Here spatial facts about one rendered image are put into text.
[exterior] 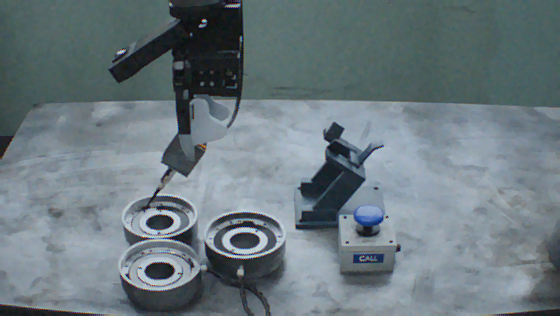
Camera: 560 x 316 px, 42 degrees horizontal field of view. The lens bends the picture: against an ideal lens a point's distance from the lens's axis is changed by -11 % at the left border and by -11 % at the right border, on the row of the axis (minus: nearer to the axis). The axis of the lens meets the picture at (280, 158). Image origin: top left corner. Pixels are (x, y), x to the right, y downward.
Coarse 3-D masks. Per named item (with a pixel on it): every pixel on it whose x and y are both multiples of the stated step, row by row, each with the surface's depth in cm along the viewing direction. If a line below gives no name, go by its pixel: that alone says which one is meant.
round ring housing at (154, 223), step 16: (128, 208) 107; (144, 208) 109; (192, 208) 107; (128, 224) 105; (144, 224) 105; (160, 224) 108; (176, 224) 105; (192, 224) 103; (128, 240) 103; (144, 240) 101; (176, 240) 102; (192, 240) 104
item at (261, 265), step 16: (208, 224) 103; (224, 224) 105; (272, 224) 105; (208, 240) 102; (224, 240) 102; (240, 240) 105; (256, 240) 104; (208, 256) 100; (224, 256) 98; (240, 256) 97; (256, 256) 97; (272, 256) 99; (224, 272) 100; (256, 272) 99
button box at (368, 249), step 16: (352, 224) 103; (384, 224) 102; (352, 240) 100; (368, 240) 99; (384, 240) 99; (352, 256) 99; (368, 256) 99; (384, 256) 99; (352, 272) 101; (368, 272) 101; (384, 272) 101
